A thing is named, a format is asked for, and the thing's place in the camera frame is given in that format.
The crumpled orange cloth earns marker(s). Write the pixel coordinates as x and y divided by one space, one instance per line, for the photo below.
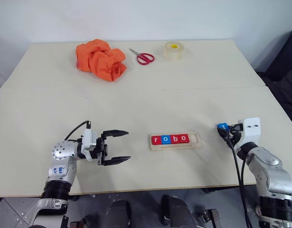
98 59

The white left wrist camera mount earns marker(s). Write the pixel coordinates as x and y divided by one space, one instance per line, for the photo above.
88 140

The red letter tile b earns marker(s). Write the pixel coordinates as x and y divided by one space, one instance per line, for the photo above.
175 139

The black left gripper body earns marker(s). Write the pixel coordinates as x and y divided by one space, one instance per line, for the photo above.
102 148

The clear packing tape roll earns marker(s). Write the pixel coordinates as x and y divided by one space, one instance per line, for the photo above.
173 54

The black chair beside table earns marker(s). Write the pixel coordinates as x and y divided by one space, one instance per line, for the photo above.
283 78

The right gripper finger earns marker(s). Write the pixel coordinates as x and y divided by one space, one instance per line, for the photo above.
231 126
224 134

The black metal stand foot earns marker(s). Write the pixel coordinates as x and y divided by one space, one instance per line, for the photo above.
210 219

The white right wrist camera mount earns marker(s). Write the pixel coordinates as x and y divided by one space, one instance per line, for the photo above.
251 129

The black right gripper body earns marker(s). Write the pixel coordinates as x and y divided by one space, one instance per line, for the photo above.
236 130

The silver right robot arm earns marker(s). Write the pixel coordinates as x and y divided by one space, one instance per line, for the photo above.
266 166

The wooden letter tile tray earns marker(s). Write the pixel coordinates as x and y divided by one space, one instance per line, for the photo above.
176 146

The red letter tile o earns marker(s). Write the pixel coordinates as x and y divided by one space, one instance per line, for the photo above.
184 138

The blue letter tile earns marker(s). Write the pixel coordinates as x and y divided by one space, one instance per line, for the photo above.
166 139

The blue letter t block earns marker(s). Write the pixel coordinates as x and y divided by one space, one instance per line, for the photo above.
223 126

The dark rounded shape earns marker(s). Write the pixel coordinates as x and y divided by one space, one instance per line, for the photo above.
175 212
118 215

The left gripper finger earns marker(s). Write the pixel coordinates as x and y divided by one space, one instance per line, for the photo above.
116 160
115 133

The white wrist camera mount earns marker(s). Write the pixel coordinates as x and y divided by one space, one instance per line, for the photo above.
251 129
88 140

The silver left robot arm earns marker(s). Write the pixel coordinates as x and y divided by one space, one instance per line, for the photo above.
62 166

